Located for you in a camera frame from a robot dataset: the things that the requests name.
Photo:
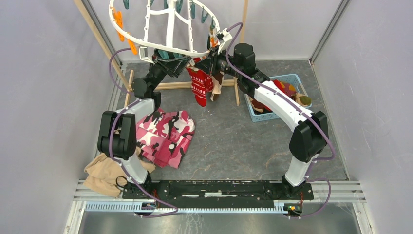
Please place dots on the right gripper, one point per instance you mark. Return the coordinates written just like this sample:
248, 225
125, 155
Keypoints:
205, 64

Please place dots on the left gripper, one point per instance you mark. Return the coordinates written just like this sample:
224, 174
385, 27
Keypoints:
174, 66

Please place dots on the teal clothespin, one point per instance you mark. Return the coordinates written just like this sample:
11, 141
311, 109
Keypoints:
164, 54

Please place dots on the orange clothespin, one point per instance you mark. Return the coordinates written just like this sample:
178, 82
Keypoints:
213, 41
117, 15

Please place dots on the tan brown striped sock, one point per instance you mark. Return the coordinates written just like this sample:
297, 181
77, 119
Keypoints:
217, 85

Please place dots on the white clip hanger frame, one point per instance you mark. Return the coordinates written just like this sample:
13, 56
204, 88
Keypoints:
170, 25

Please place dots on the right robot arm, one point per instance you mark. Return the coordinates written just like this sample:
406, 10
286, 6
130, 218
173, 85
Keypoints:
309, 129

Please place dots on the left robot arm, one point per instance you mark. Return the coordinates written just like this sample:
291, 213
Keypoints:
117, 133

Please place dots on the wooden hanger stand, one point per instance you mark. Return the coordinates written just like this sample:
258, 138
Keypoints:
87, 11

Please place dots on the brown tan socks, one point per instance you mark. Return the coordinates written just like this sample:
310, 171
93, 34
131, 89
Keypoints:
292, 92

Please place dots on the pink camouflage cloth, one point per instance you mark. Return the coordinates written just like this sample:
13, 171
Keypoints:
164, 137

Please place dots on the light blue plastic basket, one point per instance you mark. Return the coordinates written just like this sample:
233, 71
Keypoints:
272, 104

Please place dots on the beige cloth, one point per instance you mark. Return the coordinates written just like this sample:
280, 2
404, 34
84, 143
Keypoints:
105, 176

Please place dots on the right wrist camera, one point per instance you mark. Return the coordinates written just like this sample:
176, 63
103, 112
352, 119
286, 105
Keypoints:
224, 39

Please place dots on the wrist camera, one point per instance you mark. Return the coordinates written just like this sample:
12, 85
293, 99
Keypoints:
144, 54
224, 39

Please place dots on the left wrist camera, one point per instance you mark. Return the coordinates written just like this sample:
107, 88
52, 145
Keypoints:
144, 54

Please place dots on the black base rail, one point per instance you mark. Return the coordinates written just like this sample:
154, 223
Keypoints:
208, 194

